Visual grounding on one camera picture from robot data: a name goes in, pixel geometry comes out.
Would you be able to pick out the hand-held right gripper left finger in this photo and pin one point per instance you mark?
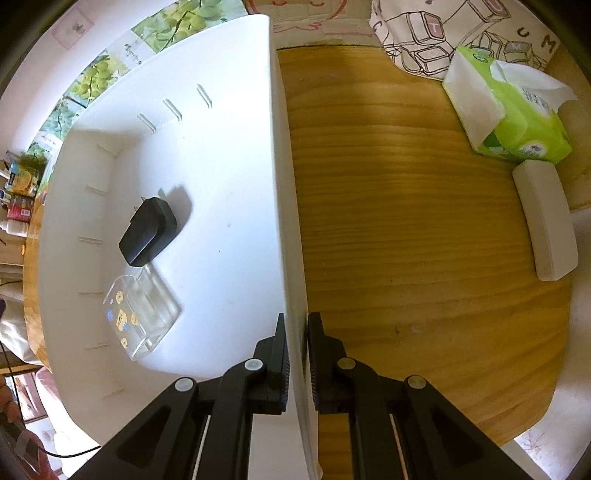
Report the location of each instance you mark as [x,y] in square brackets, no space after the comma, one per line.
[285,360]

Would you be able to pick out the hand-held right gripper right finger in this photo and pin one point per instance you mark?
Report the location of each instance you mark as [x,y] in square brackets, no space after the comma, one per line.
[314,364]

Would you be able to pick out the white plastic storage bin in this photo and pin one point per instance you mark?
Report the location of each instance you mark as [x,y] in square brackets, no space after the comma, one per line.
[207,161]

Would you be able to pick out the person's left hand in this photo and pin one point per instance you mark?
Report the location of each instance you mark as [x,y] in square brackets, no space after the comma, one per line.
[5,401]

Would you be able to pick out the clear plastic box with stickers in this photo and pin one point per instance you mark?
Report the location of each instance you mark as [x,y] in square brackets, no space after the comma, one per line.
[138,314]

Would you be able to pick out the black charger plug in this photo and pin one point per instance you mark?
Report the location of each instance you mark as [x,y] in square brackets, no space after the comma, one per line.
[147,230]

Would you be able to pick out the white plastic bottle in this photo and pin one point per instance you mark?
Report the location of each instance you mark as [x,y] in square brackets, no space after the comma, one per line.
[14,227]

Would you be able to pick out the red snack packet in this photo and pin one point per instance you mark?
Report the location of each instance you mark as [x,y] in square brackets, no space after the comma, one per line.
[18,210]

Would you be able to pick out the orange juice carton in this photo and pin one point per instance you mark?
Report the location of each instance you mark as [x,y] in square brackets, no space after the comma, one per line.
[23,177]

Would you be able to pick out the white rectangular case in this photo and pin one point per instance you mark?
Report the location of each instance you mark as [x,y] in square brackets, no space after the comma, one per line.
[545,217]

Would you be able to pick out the grape print carton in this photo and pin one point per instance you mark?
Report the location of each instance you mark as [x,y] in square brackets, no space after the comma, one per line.
[60,117]
[194,18]
[99,71]
[39,152]

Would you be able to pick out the green tissue pack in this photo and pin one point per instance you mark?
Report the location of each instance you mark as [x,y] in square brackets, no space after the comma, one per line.
[521,120]

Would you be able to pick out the printed canvas bag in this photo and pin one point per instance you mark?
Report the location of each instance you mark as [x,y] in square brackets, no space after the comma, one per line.
[425,32]

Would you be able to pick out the pink framed wall sticker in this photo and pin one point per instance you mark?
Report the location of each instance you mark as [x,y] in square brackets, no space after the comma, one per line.
[74,27]

